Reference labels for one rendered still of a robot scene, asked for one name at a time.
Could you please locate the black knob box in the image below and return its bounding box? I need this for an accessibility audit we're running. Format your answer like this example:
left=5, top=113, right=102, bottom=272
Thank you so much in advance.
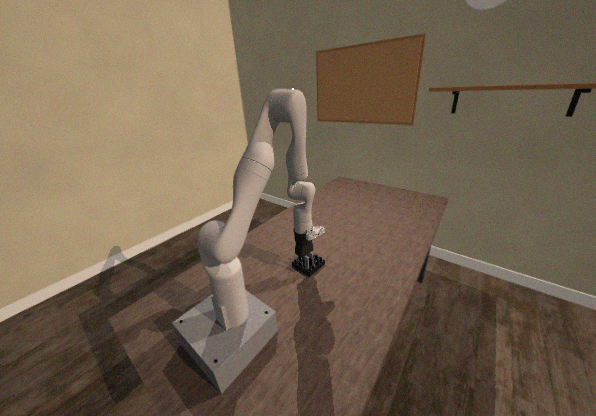
left=292, top=255, right=325, bottom=276

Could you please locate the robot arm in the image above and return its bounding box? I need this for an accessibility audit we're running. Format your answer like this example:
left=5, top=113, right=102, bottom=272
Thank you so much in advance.
left=197, top=89, right=315, bottom=331

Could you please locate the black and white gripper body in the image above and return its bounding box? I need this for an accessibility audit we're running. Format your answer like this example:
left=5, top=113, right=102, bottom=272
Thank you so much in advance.
left=293, top=218, right=325, bottom=258

